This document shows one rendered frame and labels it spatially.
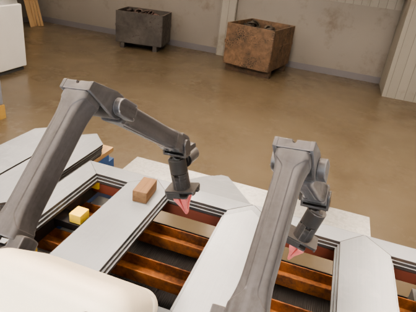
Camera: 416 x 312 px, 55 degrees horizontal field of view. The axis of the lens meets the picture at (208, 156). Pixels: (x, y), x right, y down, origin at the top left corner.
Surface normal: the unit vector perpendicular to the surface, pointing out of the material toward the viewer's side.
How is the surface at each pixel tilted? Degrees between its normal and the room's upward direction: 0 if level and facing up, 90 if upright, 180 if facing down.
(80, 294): 25
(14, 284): 48
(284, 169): 35
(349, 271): 0
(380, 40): 90
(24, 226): 72
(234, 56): 90
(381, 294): 0
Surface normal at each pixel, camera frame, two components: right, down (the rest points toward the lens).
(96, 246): 0.11, -0.89
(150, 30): -0.14, 0.43
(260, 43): -0.48, 0.34
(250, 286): -0.24, -0.55
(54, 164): 0.89, 0.14
